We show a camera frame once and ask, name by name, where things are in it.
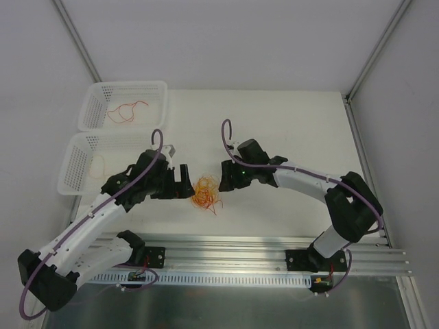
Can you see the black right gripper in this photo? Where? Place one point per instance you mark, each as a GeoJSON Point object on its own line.
{"type": "Point", "coordinates": [232, 176]}

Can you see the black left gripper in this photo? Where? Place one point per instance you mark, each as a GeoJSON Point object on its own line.
{"type": "Point", "coordinates": [170, 183]}

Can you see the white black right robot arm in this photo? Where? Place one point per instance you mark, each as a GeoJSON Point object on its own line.
{"type": "Point", "coordinates": [353, 208]}

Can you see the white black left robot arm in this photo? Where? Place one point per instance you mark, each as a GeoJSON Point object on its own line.
{"type": "Point", "coordinates": [56, 272]}

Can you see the near white perforated basket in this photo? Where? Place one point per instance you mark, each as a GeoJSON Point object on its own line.
{"type": "Point", "coordinates": [92, 157]}

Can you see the white perforated basket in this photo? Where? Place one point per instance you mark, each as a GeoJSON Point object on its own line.
{"type": "Point", "coordinates": [123, 105]}
{"type": "Point", "coordinates": [92, 157]}

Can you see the far white perforated basket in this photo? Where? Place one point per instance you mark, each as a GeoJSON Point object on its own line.
{"type": "Point", "coordinates": [123, 105]}

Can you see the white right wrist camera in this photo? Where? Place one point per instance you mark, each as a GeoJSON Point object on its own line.
{"type": "Point", "coordinates": [232, 146]}

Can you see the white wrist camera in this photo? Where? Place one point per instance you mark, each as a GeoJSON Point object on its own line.
{"type": "Point", "coordinates": [168, 151]}
{"type": "Point", "coordinates": [232, 146]}

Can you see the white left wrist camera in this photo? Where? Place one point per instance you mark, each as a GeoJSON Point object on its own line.
{"type": "Point", "coordinates": [168, 151]}

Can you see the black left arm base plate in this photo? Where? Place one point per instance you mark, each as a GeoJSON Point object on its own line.
{"type": "Point", "coordinates": [147, 256]}

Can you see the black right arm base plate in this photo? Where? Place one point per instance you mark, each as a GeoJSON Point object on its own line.
{"type": "Point", "coordinates": [311, 261]}

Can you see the right side aluminium rail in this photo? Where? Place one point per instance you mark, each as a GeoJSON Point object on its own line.
{"type": "Point", "coordinates": [365, 166]}

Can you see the left aluminium frame post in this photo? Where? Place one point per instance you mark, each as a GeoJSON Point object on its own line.
{"type": "Point", "coordinates": [76, 39]}

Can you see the aluminium frame post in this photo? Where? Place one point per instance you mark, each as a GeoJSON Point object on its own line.
{"type": "Point", "coordinates": [379, 46]}
{"type": "Point", "coordinates": [76, 39]}

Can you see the right aluminium frame post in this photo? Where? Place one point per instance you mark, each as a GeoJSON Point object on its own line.
{"type": "Point", "coordinates": [379, 46]}

